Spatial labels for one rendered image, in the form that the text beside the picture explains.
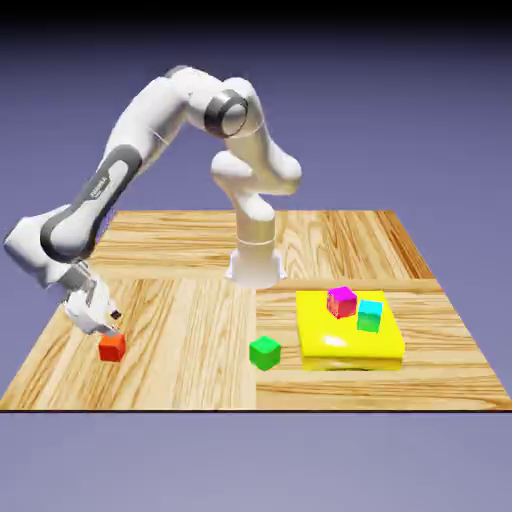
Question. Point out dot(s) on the large yellow box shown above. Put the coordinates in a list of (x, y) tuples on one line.
[(348, 344)]

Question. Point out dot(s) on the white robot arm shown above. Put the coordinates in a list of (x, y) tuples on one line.
[(168, 108)]

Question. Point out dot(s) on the small red cube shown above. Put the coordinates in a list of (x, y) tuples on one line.
[(112, 347)]

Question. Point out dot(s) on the small green cube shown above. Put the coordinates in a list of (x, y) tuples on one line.
[(264, 352)]

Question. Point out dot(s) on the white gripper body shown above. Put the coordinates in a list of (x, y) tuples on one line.
[(88, 310)]

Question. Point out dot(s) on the small cyan cube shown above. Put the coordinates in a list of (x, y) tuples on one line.
[(369, 316)]

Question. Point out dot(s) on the small magenta cube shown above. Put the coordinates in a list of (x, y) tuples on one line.
[(342, 302)]

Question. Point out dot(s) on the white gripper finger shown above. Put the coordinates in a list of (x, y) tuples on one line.
[(108, 329)]

